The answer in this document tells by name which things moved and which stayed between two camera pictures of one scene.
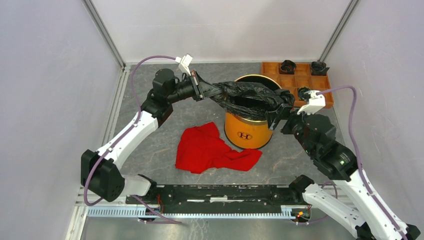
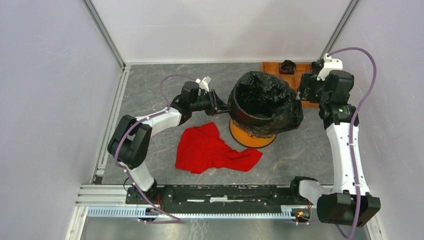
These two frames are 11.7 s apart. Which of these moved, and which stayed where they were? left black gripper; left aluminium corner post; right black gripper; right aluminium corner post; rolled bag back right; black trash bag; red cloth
Moved: right black gripper; black trash bag; left black gripper
Stayed: rolled bag back right; red cloth; right aluminium corner post; left aluminium corner post
